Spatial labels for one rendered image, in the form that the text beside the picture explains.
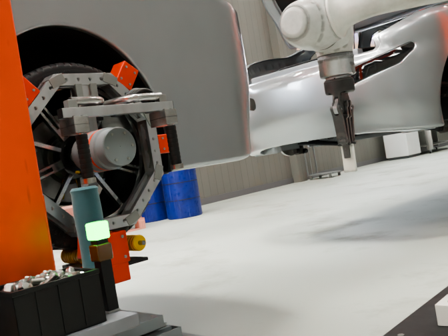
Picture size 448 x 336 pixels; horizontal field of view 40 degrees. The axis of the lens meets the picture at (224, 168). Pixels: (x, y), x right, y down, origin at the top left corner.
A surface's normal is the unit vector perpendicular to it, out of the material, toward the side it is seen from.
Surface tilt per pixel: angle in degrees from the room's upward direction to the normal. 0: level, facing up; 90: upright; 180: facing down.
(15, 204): 90
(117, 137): 90
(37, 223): 90
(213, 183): 90
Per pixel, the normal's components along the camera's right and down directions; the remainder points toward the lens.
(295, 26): -0.63, 0.14
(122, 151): 0.68, -0.10
